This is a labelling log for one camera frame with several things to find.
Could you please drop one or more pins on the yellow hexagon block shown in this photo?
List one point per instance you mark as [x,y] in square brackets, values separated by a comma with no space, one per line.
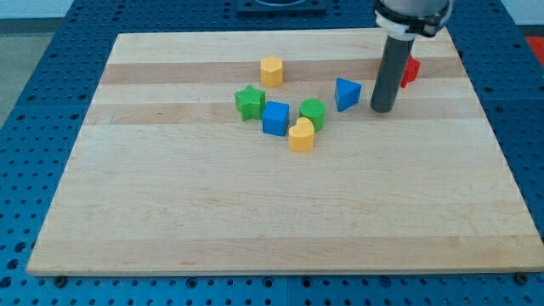
[271,71]

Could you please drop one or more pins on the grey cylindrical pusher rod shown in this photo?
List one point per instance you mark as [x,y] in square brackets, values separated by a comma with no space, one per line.
[395,57]

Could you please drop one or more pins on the green cylinder block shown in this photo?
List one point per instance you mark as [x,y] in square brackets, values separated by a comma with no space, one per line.
[315,111]

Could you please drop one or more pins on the wooden board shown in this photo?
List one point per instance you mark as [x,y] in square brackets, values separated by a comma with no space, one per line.
[165,178]

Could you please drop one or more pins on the blue cube block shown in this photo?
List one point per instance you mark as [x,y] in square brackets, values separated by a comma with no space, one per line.
[275,118]

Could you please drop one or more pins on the blue triangle block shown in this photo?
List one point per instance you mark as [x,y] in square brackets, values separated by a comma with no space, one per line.
[347,94]

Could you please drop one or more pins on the red block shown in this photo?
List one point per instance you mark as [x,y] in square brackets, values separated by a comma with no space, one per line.
[411,71]

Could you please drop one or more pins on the green star block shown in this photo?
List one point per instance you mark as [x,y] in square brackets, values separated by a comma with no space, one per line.
[250,102]

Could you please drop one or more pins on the yellow heart block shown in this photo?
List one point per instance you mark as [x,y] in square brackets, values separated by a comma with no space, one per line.
[301,135]

